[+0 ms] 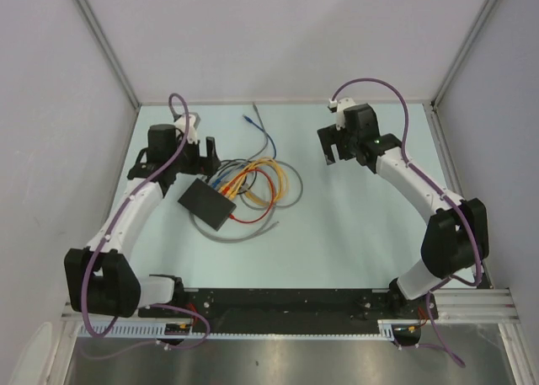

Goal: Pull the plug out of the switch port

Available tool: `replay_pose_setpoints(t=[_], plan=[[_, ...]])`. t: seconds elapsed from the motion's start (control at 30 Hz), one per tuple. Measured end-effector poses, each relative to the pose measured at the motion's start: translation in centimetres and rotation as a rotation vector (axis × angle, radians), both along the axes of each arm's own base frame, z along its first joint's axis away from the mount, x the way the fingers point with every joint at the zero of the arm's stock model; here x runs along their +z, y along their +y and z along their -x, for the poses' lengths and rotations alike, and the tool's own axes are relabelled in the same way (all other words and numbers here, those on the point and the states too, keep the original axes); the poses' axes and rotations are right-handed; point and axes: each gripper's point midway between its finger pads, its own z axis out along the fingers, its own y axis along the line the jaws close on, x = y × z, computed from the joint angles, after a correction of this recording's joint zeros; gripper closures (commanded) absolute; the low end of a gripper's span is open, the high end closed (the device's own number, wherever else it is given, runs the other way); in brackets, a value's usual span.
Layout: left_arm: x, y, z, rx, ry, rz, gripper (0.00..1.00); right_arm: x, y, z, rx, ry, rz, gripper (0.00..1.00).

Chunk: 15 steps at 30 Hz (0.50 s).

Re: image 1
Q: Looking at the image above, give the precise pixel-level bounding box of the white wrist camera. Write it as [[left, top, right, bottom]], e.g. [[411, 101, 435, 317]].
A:
[[328, 98, 356, 129], [173, 112, 200, 144]]

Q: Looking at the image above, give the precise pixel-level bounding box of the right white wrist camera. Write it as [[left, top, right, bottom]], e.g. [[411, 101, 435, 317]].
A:
[[328, 98, 356, 129]]

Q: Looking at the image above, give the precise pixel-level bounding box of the aluminium frame rail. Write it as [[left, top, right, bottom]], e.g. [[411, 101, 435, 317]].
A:
[[61, 287, 520, 322]]

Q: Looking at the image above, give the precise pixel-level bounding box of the grey slotted cable duct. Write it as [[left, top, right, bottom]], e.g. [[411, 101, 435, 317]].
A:
[[77, 322, 195, 338]]

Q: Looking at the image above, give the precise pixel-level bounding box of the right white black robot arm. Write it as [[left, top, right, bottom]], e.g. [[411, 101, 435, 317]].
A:
[[318, 99, 489, 318]]

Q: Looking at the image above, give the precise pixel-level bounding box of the black network switch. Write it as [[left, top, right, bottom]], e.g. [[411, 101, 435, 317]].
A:
[[178, 179, 236, 231]]

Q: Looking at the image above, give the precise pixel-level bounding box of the right grey cable duct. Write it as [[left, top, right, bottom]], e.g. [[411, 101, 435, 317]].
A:
[[377, 319, 422, 339]]

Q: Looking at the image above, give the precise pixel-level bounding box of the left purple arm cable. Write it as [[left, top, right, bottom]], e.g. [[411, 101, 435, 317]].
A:
[[79, 92, 211, 351]]

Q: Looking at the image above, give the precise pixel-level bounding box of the yellow ethernet cable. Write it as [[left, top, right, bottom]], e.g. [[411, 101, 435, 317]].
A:
[[222, 157, 291, 211]]

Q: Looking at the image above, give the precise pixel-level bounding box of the blue ethernet cable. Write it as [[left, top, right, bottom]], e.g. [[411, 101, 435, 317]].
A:
[[210, 114, 277, 192]]

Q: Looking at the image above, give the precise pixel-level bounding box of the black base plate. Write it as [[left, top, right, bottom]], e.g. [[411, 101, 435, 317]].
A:
[[137, 286, 440, 335]]

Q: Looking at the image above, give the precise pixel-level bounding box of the red ethernet cable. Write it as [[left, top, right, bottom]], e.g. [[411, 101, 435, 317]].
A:
[[218, 168, 279, 225]]

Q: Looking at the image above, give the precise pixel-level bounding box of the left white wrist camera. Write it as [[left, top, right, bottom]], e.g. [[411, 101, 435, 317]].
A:
[[173, 112, 200, 144]]

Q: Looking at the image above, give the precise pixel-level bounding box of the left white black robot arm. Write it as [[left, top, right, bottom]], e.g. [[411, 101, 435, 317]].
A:
[[64, 115, 220, 318]]

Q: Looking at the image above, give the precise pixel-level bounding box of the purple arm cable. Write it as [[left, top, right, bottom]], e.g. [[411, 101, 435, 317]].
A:
[[331, 78, 485, 368], [79, 92, 211, 351]]

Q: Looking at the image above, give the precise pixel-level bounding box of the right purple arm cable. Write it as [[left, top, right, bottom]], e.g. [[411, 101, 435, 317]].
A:
[[331, 78, 485, 368]]

